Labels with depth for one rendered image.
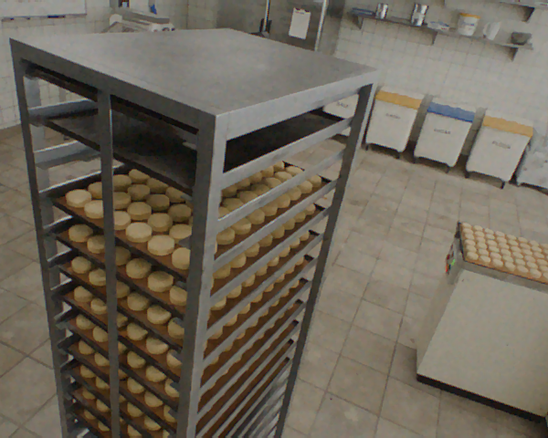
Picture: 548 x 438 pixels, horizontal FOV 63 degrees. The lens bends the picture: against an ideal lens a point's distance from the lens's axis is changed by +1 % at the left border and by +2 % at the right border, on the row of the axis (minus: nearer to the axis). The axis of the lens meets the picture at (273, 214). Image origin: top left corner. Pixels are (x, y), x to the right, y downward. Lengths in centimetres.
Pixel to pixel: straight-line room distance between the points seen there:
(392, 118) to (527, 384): 384
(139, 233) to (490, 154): 534
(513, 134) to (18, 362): 523
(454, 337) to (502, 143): 363
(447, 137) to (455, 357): 363
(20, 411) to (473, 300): 226
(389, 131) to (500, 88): 145
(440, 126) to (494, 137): 61
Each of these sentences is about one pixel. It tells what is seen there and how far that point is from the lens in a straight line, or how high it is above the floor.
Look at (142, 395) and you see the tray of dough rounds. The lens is 123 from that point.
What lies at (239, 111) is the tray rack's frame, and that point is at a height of 182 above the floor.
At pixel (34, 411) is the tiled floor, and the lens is 257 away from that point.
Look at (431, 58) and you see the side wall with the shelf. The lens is 641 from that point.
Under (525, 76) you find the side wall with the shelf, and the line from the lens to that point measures 644.
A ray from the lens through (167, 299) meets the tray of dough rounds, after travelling 92.
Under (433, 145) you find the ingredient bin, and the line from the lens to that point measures 595.
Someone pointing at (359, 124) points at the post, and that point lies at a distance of 119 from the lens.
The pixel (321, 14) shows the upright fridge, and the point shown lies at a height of 153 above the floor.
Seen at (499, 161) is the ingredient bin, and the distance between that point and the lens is 599.
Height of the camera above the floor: 202
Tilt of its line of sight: 30 degrees down
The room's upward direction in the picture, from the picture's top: 10 degrees clockwise
